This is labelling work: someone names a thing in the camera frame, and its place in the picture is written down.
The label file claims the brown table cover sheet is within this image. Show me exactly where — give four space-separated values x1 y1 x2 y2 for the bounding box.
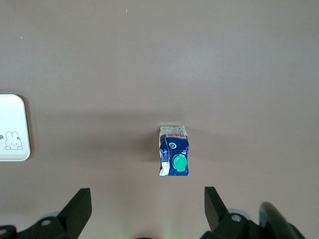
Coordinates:
0 0 319 239

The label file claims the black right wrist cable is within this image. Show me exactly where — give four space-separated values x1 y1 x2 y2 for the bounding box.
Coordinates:
258 201 307 239

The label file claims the white rabbit print tray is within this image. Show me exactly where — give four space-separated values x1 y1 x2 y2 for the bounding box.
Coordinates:
0 94 31 162

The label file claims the blue milk carton green cap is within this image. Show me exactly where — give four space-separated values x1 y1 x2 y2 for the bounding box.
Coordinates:
158 125 190 177

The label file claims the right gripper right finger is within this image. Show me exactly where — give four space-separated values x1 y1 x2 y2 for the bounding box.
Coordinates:
201 186 265 239

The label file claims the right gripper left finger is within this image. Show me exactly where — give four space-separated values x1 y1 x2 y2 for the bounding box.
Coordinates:
24 188 92 239

